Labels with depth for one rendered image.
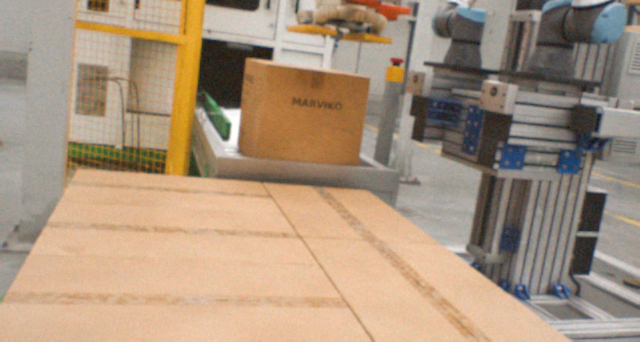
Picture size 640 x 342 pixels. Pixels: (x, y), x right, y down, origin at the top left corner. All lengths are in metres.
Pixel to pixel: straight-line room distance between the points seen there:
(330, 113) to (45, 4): 1.30
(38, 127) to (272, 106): 1.12
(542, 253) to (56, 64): 2.11
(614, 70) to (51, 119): 2.26
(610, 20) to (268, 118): 1.14
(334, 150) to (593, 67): 0.97
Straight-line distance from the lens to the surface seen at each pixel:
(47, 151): 2.90
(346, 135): 2.30
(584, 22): 1.98
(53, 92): 2.86
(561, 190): 2.41
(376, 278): 1.35
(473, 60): 2.45
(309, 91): 2.24
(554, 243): 2.46
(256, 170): 2.18
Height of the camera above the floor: 1.00
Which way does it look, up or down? 10 degrees down
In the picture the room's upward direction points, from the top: 8 degrees clockwise
